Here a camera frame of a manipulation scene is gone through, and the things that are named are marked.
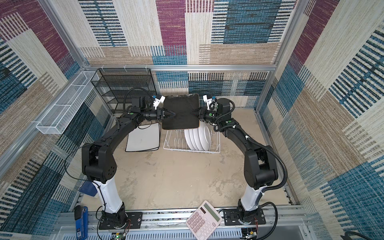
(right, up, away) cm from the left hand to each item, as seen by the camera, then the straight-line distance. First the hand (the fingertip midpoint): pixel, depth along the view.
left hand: (175, 113), depth 81 cm
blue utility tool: (-42, -52, -11) cm, 68 cm away
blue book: (-48, -40, +2) cm, 63 cm away
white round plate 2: (+9, -13, +5) cm, 16 cm away
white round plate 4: (+16, -12, +8) cm, 22 cm away
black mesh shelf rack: (-46, +23, +24) cm, 56 cm away
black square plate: (+4, +4, +3) cm, 7 cm away
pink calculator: (+15, -52, -9) cm, 55 cm away
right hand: (+8, 0, 0) cm, 8 cm away
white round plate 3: (+12, -14, +5) cm, 20 cm away
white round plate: (+7, -14, +5) cm, 16 cm away
